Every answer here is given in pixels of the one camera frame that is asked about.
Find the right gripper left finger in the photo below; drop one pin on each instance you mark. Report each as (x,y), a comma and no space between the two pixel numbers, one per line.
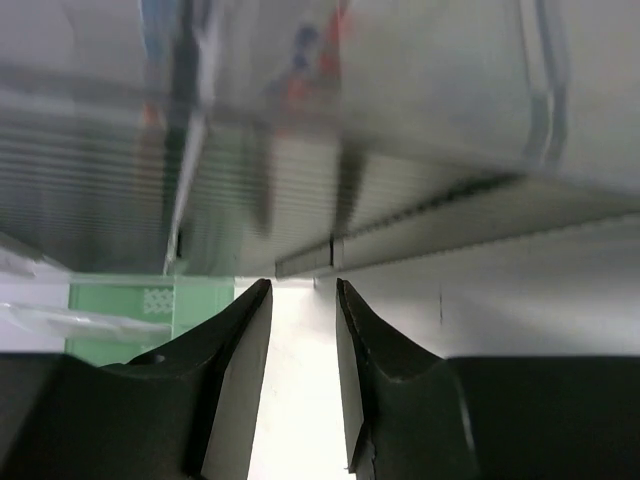
(184,410)

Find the green file organizer rack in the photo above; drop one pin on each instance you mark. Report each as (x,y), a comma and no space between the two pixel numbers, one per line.
(181,306)

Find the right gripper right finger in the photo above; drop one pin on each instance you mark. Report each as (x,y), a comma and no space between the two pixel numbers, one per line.
(410,414)

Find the clear acrylic drawer unit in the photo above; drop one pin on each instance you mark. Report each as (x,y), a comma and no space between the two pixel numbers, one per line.
(223,138)

